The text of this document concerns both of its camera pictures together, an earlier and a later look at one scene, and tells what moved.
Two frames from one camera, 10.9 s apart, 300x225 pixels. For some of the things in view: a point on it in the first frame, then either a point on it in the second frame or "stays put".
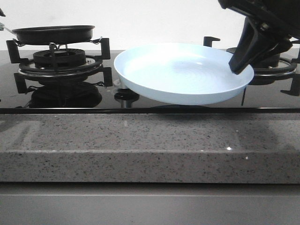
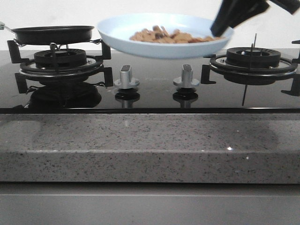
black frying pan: x=53 y=34 stays put
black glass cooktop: x=86 y=97 stays put
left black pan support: x=93 y=66 stays put
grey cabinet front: x=129 y=203 stays put
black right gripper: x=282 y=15 to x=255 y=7
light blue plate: x=179 y=73 to x=116 y=31
